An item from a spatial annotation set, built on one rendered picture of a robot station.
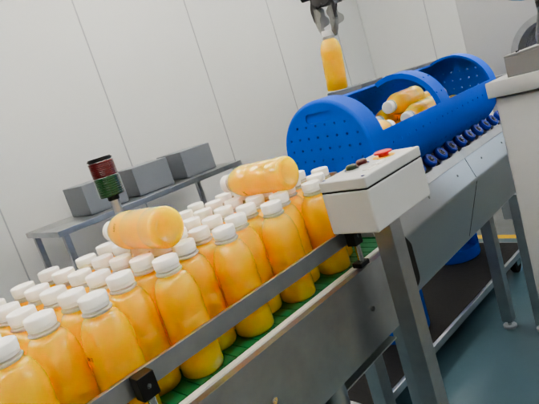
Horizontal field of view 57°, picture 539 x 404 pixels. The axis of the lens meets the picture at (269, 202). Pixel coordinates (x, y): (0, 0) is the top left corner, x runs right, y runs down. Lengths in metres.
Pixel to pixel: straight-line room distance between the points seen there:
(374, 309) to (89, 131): 3.76
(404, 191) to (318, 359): 0.34
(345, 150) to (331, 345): 0.53
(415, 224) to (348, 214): 0.51
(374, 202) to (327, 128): 0.47
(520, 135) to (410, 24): 5.76
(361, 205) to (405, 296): 0.23
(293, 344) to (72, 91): 3.90
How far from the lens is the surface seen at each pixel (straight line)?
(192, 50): 5.25
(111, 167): 1.28
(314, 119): 1.30
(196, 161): 4.07
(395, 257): 0.96
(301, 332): 0.87
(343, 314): 0.95
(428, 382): 1.08
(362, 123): 1.22
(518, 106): 1.35
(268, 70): 5.84
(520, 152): 1.38
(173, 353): 0.73
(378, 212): 0.85
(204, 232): 0.86
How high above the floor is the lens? 1.26
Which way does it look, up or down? 11 degrees down
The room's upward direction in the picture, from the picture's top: 17 degrees counter-clockwise
